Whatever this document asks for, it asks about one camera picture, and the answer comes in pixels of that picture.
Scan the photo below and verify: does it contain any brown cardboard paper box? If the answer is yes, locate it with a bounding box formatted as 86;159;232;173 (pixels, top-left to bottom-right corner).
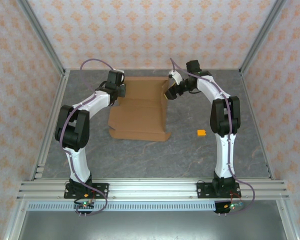
107;76;172;143

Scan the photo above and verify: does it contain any small green-lit controller board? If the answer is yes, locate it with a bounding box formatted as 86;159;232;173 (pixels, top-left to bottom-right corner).
73;198;96;210
223;201;245;211

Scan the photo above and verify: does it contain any grey metal shelf panel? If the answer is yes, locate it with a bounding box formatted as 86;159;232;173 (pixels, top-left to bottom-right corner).
17;210;290;240

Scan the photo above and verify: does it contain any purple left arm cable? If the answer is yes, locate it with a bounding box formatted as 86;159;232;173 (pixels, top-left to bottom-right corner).
61;58;118;216

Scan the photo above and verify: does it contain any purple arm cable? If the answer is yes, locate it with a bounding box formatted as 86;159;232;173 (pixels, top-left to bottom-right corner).
61;58;118;216
169;57;256;216

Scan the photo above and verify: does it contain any aluminium table side rail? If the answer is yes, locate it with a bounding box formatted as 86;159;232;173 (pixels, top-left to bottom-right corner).
29;69;71;181
239;69;276;181

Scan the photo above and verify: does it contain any aluminium frame post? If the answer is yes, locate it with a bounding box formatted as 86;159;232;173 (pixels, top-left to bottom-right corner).
15;0;67;76
239;0;288;76

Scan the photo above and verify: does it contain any long aluminium mounting rail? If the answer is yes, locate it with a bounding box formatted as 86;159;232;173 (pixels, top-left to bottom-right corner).
16;177;290;201

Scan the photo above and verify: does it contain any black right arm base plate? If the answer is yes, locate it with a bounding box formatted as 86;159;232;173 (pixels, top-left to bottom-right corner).
196;181;242;200

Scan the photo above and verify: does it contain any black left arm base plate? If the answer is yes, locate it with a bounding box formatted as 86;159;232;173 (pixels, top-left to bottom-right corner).
63;182;110;200

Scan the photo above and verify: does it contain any grey slotted cable duct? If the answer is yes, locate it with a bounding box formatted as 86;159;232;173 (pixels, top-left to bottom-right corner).
26;201;218;212

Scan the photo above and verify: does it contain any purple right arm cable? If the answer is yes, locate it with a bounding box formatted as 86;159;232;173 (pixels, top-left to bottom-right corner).
169;57;256;216

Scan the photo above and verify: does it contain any aluminium frame leg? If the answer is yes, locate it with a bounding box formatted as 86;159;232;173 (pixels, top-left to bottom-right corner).
3;199;28;240
276;199;300;240

